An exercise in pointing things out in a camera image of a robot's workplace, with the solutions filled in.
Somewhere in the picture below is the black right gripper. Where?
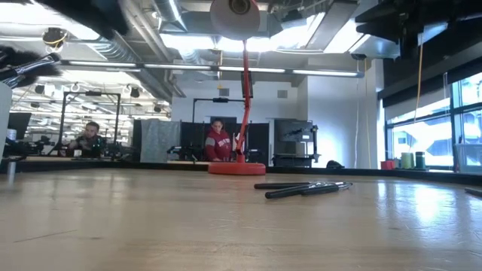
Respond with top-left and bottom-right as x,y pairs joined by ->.
355,0 -> 482,59

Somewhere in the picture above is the black brush fluffy head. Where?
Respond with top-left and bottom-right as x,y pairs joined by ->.
0,44 -> 62,90

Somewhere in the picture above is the black makeup brush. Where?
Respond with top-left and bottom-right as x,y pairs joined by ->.
300,181 -> 354,196
264,184 -> 328,200

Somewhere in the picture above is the ceiling dome sensor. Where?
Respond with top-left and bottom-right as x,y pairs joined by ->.
41,26 -> 70,52

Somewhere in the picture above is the person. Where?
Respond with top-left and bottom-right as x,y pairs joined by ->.
66,120 -> 109,159
204,117 -> 233,163

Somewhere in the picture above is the black monitor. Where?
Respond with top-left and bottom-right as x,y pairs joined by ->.
7,111 -> 33,141

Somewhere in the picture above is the black robot workstation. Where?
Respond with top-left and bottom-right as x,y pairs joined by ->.
271,118 -> 322,169

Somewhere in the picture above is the light green cup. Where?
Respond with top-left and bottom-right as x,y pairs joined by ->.
400,151 -> 415,170

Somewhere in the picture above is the grey partition panel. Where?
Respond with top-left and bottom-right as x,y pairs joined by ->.
139,118 -> 182,164

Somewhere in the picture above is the long ceiling light bar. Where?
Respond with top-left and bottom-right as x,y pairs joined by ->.
59,59 -> 365,79

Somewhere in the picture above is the red desk lamp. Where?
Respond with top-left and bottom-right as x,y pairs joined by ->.
207,0 -> 267,177

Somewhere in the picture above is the black camera stand frame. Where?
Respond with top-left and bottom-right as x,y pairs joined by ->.
191,96 -> 246,126
47,90 -> 122,157

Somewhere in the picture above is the black window frame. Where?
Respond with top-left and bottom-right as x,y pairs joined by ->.
383,71 -> 482,175

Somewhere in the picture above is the black aluminium table frame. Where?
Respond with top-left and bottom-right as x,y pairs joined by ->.
0,157 -> 482,186

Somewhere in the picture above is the black partition wall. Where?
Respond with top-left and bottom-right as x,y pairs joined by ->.
179,120 -> 270,164

